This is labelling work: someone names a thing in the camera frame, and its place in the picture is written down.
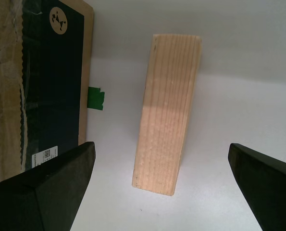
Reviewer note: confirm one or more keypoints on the light wooden block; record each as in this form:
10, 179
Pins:
166, 115

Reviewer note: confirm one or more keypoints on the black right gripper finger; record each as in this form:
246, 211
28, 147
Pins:
272, 192
37, 199

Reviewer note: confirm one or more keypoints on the green tape piece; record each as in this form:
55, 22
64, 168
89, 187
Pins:
95, 98

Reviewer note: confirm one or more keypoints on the open brown cardboard box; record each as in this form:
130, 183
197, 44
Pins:
56, 96

